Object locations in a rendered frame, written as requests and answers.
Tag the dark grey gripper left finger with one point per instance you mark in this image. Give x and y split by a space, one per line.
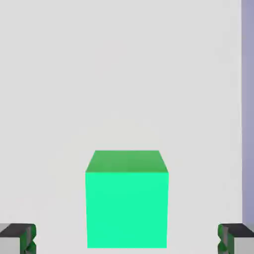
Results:
13 236

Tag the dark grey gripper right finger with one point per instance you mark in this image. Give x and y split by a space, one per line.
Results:
238 236

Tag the small green cube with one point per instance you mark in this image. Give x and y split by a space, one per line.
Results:
127 208

